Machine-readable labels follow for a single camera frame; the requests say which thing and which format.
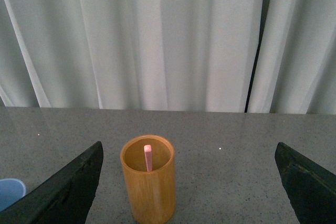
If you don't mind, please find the white pleated curtain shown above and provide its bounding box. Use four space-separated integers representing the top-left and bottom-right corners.
1 0 335 114

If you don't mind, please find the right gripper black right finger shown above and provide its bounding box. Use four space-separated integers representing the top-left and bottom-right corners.
275 142 335 223

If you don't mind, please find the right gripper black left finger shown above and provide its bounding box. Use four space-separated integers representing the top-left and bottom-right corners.
1 141 103 223

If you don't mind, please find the pink chopstick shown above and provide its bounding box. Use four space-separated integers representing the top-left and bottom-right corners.
143 144 153 172

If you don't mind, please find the bamboo chopstick holder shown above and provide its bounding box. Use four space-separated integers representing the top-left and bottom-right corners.
120 135 176 223

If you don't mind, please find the light blue plastic cup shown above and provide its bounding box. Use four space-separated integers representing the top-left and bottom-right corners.
0 178 26 211

